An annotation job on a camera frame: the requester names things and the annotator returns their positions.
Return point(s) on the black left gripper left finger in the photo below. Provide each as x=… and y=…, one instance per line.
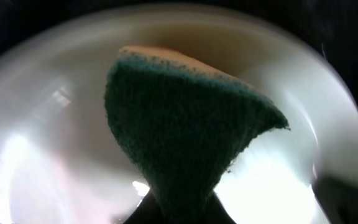
x=148, y=212

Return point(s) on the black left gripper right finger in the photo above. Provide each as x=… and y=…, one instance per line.
x=217, y=213

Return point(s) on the green yellow sponge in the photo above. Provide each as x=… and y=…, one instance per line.
x=182, y=123

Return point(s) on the light green plate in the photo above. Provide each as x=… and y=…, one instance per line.
x=59, y=162

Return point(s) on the black round tray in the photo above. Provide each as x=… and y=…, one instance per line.
x=330, y=28

